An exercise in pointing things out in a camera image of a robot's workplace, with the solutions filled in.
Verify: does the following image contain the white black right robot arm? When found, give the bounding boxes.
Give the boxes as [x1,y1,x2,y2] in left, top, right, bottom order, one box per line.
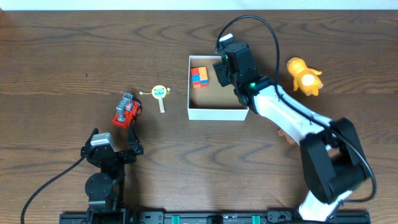
[213,37,370,222]

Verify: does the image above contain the orange rubber animal toy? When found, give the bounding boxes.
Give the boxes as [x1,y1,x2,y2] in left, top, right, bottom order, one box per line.
[287,57,323,96]

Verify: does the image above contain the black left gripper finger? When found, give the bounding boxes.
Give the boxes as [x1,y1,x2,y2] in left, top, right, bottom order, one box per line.
[127,120,144,155]
[85,128,99,146]

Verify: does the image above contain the red toy truck grey crane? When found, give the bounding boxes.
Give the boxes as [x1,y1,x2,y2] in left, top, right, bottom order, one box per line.
[112,93,142,129]

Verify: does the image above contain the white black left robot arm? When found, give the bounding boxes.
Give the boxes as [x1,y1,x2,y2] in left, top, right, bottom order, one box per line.
[81,121,144,224]

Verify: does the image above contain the brown plush toy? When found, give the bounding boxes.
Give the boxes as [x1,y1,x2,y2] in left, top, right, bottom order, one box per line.
[278,128,296,144]

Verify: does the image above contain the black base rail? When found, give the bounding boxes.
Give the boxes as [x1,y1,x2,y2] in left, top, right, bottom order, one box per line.
[58,210,371,224]

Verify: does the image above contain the colourful puzzle cube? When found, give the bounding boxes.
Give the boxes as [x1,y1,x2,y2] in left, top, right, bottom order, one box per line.
[190,67,208,88]

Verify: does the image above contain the beige cardboard box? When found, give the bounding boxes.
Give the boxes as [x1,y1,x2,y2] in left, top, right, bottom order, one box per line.
[187,55,249,121]

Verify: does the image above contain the yellow cat rattle drum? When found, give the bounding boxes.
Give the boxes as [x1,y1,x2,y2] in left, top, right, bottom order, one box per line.
[139,85,171,113]

